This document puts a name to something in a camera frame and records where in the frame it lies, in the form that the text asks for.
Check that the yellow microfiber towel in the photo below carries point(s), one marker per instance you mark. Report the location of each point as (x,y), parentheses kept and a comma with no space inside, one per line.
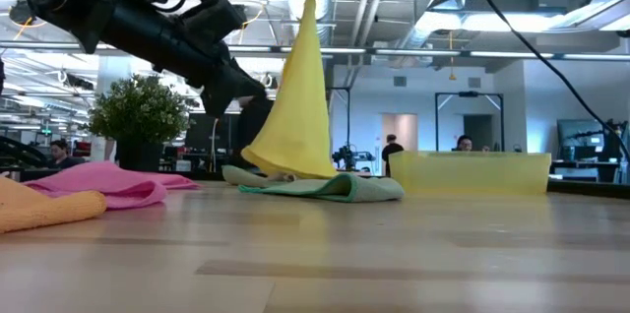
(295,131)

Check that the black background robot arm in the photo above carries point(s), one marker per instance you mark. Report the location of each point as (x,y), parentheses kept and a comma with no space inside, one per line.
(349,158)

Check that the green microfiber towel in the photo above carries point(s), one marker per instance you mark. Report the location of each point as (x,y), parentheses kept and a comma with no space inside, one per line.
(374,190)

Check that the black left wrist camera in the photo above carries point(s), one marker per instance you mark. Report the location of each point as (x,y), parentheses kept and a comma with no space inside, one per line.
(216,22)

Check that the person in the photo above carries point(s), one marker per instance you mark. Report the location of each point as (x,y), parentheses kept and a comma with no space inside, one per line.
(464,143)
(391,150)
(63,155)

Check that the orange microfiber towel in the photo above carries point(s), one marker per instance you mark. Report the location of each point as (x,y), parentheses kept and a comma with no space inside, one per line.
(39,209)

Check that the silver ribbed ventilation duct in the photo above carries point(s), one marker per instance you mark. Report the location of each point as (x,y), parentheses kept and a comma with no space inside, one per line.
(325,8)

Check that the black metal station frame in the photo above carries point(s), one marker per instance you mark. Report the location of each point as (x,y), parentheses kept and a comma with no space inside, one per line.
(349,116)
(501,121)

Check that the green plant in black pot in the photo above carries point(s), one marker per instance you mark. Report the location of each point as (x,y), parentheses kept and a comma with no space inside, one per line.
(138,111)

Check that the black computer monitor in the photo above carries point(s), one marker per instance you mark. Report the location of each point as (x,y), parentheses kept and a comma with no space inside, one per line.
(202,133)

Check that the yellow translucent plastic bin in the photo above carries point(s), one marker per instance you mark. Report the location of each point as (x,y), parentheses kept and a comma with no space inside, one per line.
(467,172)

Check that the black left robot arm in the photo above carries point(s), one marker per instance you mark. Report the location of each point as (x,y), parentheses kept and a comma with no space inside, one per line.
(133,30)

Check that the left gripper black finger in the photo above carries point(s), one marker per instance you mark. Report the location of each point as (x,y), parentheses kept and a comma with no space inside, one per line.
(229,89)

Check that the pink microfiber towel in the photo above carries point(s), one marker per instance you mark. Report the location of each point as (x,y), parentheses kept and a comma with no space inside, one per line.
(98,180)

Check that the grey computer monitor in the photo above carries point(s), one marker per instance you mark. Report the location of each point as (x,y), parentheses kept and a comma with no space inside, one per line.
(581,131)

